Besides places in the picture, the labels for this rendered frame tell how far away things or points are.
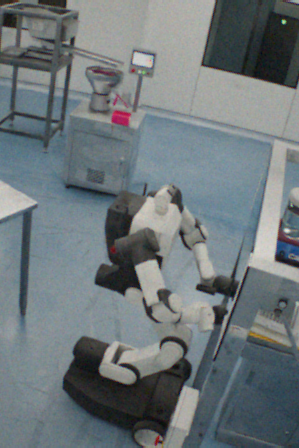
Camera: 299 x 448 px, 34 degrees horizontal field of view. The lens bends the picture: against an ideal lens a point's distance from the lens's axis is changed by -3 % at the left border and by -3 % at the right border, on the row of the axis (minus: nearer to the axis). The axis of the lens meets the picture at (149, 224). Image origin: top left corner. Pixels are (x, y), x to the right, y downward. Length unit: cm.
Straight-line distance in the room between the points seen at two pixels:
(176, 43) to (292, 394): 546
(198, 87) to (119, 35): 133
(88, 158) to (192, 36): 301
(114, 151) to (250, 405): 274
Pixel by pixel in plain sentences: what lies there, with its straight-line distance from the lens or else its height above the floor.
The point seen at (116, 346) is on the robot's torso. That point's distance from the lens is 277.
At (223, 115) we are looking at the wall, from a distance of 729.
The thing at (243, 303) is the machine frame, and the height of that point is 153.
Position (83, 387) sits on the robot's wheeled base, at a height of 17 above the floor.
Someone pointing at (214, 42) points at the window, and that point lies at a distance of 706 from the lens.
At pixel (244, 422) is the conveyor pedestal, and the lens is 276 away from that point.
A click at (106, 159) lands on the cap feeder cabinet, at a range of 461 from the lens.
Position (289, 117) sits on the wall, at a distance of 735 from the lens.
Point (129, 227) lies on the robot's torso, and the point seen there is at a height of 120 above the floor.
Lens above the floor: 230
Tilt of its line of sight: 31 degrees down
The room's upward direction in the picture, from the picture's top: 12 degrees clockwise
